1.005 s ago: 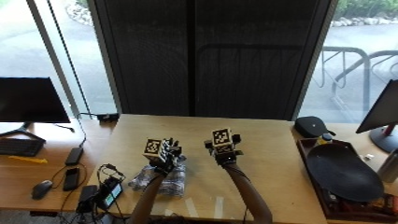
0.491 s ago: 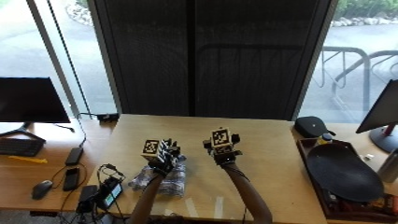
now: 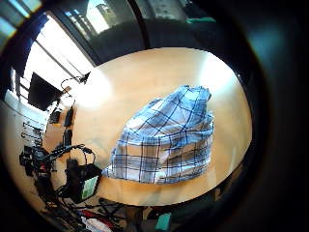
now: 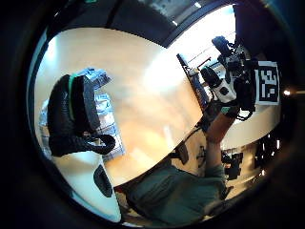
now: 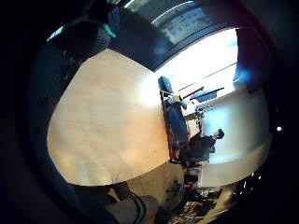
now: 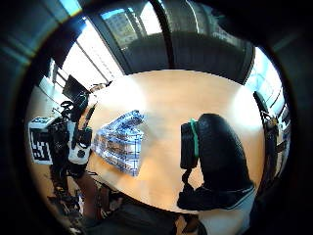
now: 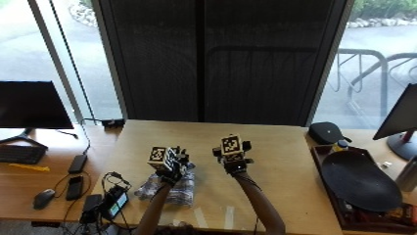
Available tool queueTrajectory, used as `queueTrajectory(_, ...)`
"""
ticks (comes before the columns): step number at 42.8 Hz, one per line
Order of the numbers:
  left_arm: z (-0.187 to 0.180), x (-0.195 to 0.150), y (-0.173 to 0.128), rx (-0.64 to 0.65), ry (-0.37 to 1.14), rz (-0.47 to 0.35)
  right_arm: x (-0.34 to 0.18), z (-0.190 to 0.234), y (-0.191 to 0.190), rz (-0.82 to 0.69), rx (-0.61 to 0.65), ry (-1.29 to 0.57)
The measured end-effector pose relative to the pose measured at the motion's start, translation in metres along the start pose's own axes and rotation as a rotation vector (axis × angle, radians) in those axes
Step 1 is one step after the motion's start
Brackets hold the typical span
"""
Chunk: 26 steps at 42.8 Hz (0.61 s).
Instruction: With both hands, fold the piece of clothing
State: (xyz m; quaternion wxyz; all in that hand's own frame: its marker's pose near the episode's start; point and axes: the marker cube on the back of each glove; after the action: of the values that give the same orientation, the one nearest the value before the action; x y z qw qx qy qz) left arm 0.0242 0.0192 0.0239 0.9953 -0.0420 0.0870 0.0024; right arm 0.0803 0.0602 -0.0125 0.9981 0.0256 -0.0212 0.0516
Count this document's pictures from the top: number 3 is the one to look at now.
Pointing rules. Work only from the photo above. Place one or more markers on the blue plaid cloth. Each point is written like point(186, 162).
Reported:
point(164, 138)

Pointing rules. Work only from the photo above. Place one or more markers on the black power adapter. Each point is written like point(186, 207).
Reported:
point(68, 116)
point(67, 137)

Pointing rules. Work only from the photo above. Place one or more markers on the black box with green label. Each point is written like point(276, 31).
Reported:
point(84, 183)

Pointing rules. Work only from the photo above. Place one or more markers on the black keyboard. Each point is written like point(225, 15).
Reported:
point(54, 116)

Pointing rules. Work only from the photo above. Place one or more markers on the teal box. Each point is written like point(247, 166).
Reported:
point(163, 221)

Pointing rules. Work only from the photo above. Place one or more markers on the black computer monitor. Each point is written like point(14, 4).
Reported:
point(42, 92)

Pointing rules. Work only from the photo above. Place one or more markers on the red and white cloth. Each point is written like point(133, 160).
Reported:
point(95, 222)

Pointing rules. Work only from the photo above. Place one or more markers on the black equipment cluster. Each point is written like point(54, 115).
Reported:
point(34, 159)

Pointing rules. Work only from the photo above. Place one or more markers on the black camera on stand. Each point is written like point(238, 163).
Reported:
point(84, 77)

